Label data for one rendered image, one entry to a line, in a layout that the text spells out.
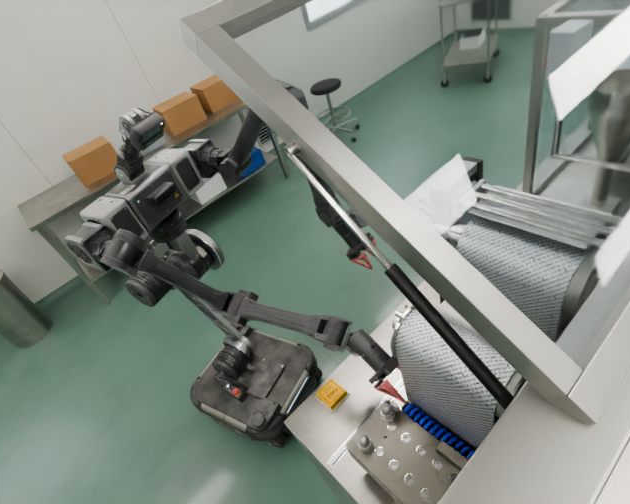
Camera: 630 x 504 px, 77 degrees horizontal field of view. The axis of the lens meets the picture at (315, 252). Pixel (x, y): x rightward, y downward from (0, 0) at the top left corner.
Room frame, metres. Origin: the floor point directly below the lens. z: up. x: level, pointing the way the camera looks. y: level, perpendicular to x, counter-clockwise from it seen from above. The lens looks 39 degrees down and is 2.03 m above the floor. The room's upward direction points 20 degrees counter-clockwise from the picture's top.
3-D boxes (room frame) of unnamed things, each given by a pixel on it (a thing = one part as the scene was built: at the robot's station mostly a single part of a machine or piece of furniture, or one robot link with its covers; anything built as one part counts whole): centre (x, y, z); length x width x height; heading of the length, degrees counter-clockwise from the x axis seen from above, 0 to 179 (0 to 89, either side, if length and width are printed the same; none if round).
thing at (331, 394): (0.68, 0.10, 0.91); 0.07 x 0.07 x 0.02; 29
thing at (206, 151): (1.41, 0.23, 1.45); 0.09 x 0.08 x 0.12; 138
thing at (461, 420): (0.42, -0.16, 1.11); 0.23 x 0.01 x 0.18; 29
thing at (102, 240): (1.04, 0.56, 1.45); 0.09 x 0.08 x 0.12; 138
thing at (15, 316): (2.76, 2.50, 0.31); 0.40 x 0.36 x 0.63; 29
